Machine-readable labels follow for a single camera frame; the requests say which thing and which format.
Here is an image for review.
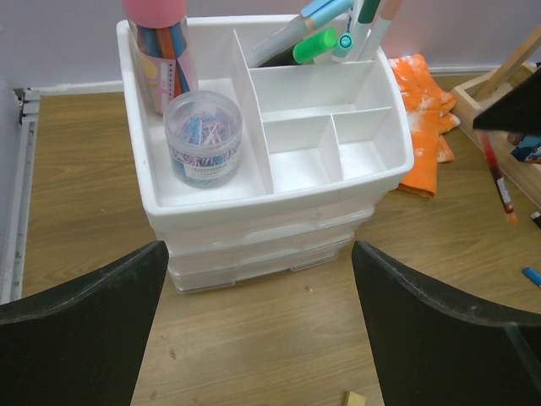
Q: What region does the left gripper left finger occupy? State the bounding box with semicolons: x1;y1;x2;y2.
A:
1;241;169;405

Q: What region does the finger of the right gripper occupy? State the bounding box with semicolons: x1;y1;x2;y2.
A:
473;69;540;135

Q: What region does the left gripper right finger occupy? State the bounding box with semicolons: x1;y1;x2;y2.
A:
352;242;540;405

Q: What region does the red white pen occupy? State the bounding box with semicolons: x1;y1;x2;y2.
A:
478;132;518;224

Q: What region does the tan eraser block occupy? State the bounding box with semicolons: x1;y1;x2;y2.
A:
342;391;367;406

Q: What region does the blue tip white pen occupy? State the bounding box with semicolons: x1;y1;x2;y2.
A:
522;267;541;288

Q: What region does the green white pen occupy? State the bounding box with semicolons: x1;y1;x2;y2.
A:
346;0;380;62

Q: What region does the green black highlighter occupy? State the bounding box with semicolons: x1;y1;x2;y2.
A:
259;27;338;68

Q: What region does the clear paperclip jar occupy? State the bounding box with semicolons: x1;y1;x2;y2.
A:
163;91;243;189

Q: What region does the pink cap pen tube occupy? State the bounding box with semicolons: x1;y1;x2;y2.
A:
122;0;199;115

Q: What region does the blue shark print cloth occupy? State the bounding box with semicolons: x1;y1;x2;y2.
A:
507;133;541;164

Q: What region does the orange folded cloth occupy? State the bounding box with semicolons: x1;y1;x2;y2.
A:
389;54;461;198

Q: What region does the white drawer organizer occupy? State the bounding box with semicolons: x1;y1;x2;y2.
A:
117;15;414;293

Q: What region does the wooden clothes rack frame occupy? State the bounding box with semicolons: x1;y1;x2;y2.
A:
451;27;540;206

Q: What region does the aluminium rail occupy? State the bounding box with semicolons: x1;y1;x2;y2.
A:
1;80;41;304

